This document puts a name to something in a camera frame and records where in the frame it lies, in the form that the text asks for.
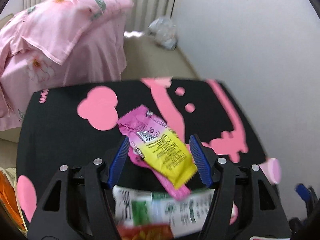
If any clear plastic bag on floor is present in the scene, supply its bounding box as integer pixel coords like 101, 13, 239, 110
148, 16, 177, 50

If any pink floral duvet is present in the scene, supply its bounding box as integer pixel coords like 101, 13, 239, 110
1, 0, 133, 131

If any green white carton wrapper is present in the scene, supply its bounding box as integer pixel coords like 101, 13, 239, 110
112, 186, 215, 237

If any red snack packet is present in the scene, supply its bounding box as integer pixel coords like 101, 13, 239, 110
117, 224, 174, 240

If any pink small bottle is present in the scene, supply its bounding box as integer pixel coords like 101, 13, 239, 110
258, 158, 281, 185

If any black pink table cloth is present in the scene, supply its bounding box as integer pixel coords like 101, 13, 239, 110
17, 77, 266, 223

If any pink yellow snack wrapper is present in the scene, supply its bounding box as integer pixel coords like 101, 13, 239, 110
117, 105, 197, 200

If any orange snack bag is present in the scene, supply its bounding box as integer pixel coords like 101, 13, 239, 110
1, 167, 27, 234

